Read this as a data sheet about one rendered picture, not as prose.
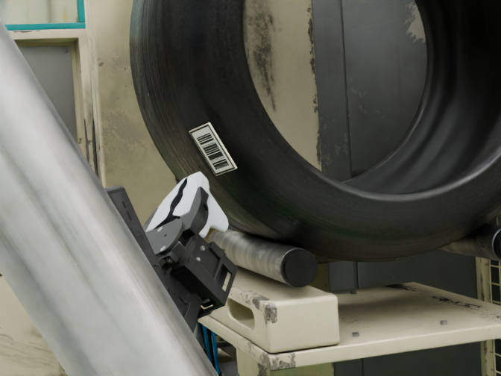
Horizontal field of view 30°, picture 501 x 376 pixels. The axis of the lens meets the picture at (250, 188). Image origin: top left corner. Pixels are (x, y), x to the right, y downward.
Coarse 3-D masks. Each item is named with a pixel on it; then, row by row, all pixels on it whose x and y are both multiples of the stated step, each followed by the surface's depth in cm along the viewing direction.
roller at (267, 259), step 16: (208, 240) 138; (224, 240) 131; (240, 240) 125; (256, 240) 120; (240, 256) 122; (256, 256) 116; (272, 256) 111; (288, 256) 107; (304, 256) 107; (256, 272) 120; (272, 272) 111; (288, 272) 107; (304, 272) 107
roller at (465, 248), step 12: (480, 228) 120; (492, 228) 118; (456, 240) 124; (468, 240) 121; (480, 240) 119; (492, 240) 116; (456, 252) 127; (468, 252) 123; (480, 252) 119; (492, 252) 116
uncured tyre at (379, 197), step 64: (192, 0) 103; (448, 0) 141; (192, 64) 104; (448, 64) 141; (192, 128) 106; (256, 128) 105; (448, 128) 141; (256, 192) 107; (320, 192) 107; (384, 192) 138; (448, 192) 112; (384, 256) 114
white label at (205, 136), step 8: (200, 128) 104; (208, 128) 103; (192, 136) 106; (200, 136) 105; (208, 136) 104; (216, 136) 103; (200, 144) 106; (208, 144) 105; (216, 144) 104; (208, 152) 106; (216, 152) 105; (224, 152) 104; (208, 160) 106; (216, 160) 106; (224, 160) 105; (232, 160) 104; (216, 168) 106; (224, 168) 105; (232, 168) 104
